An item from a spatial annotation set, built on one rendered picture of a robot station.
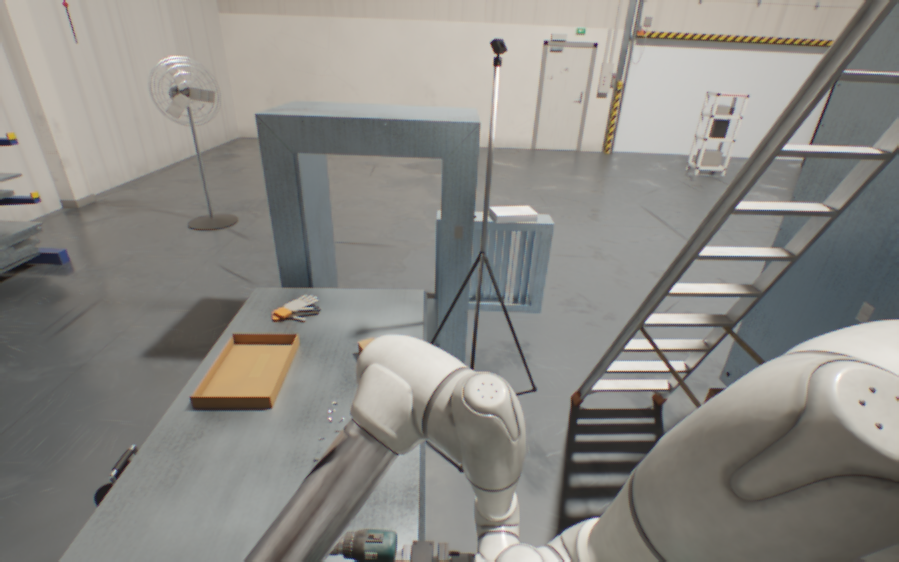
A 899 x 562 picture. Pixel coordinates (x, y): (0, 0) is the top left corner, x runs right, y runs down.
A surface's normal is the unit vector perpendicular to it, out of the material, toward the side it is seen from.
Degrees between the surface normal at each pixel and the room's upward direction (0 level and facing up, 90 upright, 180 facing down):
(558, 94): 90
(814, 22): 90
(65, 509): 0
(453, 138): 90
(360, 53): 90
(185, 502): 0
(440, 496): 0
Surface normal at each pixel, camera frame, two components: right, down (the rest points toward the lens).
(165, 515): 0.04, -0.89
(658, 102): -0.02, 0.46
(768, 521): -0.72, 0.27
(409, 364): -0.22, -0.69
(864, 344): -0.20, -0.92
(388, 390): -0.33, -0.44
